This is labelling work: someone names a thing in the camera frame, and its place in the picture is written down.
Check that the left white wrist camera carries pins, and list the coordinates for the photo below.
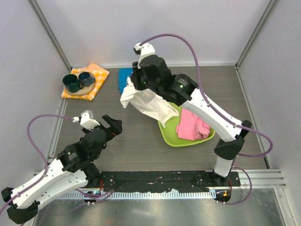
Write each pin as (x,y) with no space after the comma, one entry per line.
(86,120)

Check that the dark blue mug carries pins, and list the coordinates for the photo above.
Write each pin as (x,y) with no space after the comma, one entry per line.
(86,79)

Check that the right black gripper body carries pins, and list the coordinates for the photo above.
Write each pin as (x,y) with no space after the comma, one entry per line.
(140,82)

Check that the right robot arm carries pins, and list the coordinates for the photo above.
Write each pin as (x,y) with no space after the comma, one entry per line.
(184,92)

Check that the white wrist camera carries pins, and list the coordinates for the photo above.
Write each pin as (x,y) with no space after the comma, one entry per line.
(86,120)
(143,50)

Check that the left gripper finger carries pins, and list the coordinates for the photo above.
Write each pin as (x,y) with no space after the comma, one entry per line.
(115,127)
(108,120)

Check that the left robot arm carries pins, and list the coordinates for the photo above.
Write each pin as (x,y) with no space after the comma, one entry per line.
(73,168)

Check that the folded blue t-shirt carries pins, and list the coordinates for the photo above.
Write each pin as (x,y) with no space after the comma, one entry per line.
(124,73)

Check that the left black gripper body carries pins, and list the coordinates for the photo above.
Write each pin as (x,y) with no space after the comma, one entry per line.
(97,154)

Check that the beige ceramic plate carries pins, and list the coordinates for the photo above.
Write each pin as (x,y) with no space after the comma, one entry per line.
(84,90)

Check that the dark green mug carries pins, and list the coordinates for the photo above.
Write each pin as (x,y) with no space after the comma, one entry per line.
(72,83)

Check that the white slotted cable duct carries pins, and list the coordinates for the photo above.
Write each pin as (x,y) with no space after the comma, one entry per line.
(161,196)

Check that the white printed t-shirt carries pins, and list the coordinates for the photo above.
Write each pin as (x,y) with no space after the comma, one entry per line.
(148,103)

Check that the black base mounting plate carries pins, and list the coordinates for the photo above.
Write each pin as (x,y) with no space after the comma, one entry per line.
(165,181)

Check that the pink t-shirt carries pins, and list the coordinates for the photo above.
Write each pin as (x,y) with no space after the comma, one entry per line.
(191,127)

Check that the green plastic basin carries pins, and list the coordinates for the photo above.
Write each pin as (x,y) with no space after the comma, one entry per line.
(170,136)

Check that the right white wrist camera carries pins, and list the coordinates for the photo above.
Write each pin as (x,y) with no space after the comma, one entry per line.
(143,50)

